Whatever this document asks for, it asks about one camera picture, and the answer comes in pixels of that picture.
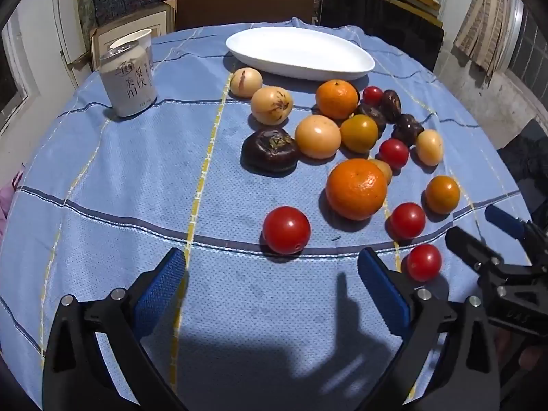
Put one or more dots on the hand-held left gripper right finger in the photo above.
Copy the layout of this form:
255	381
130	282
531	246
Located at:
381	295

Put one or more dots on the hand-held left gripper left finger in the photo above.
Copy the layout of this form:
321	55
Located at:
162	291

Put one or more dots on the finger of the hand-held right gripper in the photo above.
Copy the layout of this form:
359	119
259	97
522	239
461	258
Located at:
471	250
505	218

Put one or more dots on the red cherry tomato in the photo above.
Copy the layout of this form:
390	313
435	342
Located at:
407	221
424	262
394	153
286	230
372	95

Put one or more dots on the small golden round fruit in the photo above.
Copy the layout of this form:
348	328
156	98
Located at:
384	169

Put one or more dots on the greenish orange tangerine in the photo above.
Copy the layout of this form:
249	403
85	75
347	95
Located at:
359	134
442	195

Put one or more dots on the large beige round fruit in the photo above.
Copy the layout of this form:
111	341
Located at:
317	137

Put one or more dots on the small orange mandarin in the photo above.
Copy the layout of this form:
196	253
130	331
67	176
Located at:
337	99

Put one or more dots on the beige fruit with brown marks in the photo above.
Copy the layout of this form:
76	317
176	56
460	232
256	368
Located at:
272	105

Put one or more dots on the white oval plate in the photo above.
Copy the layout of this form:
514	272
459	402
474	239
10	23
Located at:
299	53

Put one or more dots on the person's right hand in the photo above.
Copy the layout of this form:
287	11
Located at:
531	357

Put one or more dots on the person's black jacket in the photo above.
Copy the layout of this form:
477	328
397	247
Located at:
528	162

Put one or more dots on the blue checked tablecloth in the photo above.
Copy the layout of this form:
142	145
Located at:
128	201

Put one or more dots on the large orange mandarin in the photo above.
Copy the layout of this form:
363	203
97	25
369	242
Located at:
356	189

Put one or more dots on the window with metal grille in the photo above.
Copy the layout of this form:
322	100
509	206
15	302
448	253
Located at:
533	51

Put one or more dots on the pink cloth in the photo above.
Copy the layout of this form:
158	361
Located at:
7	209

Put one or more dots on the large dark purple fruit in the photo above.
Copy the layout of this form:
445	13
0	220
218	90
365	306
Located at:
269	150

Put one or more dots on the hanging beige cloth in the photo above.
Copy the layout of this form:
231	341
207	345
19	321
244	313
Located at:
488	21

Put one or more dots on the white beverage can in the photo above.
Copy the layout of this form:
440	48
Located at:
128	85

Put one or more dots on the beige fruit with red streak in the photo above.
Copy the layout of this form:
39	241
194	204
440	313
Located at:
246	82

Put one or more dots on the black panel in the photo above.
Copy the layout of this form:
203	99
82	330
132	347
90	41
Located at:
381	21

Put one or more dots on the white paper cup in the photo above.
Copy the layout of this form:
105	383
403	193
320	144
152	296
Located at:
139	38

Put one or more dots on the white door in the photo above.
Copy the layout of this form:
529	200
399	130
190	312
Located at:
38	51

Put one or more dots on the brown cardboard board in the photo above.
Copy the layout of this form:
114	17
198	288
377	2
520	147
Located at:
244	6

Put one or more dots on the wooden picture frame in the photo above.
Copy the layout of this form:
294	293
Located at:
128	21

